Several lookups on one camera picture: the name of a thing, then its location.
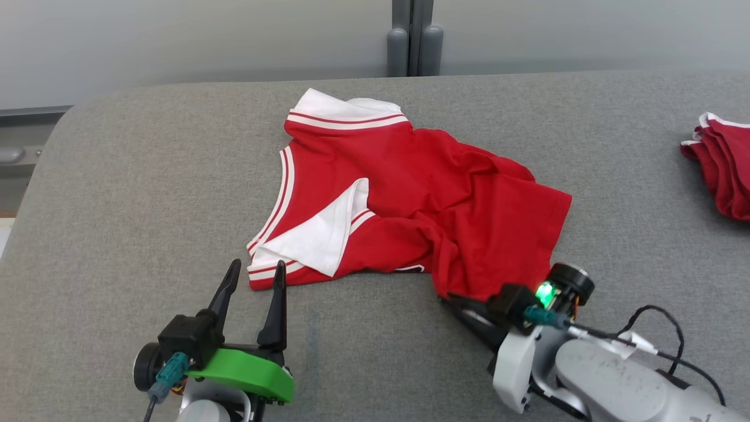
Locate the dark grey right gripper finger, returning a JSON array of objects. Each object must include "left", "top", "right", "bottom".
[
  {"left": 439, "top": 295, "right": 499, "bottom": 329},
  {"left": 454, "top": 309, "right": 508, "bottom": 353}
]

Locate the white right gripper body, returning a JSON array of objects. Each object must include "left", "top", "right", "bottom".
[{"left": 491, "top": 325, "right": 544, "bottom": 414}]

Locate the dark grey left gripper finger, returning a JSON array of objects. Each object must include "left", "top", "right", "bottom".
[
  {"left": 208, "top": 259, "right": 242, "bottom": 336},
  {"left": 257, "top": 260, "right": 288, "bottom": 351}
]

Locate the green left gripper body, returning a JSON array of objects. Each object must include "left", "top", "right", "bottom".
[{"left": 186, "top": 343, "right": 295, "bottom": 405}]

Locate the red white striped shirt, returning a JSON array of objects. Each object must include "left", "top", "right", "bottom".
[{"left": 246, "top": 88, "right": 573, "bottom": 302}]

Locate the stack of red shirts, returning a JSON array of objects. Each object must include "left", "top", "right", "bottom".
[{"left": 680, "top": 111, "right": 750, "bottom": 222}]

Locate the black cable teal connector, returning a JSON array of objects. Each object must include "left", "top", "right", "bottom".
[
  {"left": 142, "top": 352, "right": 191, "bottom": 422},
  {"left": 524, "top": 305, "right": 727, "bottom": 405}
]

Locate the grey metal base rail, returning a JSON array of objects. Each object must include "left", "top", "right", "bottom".
[{"left": 0, "top": 105, "right": 74, "bottom": 176}]

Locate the grey metal partition post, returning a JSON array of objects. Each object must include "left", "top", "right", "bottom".
[{"left": 387, "top": 0, "right": 444, "bottom": 78}]

